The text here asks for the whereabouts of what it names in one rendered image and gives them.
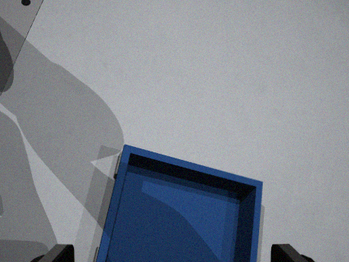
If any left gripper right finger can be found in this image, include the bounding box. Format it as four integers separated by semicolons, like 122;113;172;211
271;244;315;262

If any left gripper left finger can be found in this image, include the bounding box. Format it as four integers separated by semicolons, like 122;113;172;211
31;244;75;262

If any blue open box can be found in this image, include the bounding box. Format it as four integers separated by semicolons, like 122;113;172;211
96;144;263;262

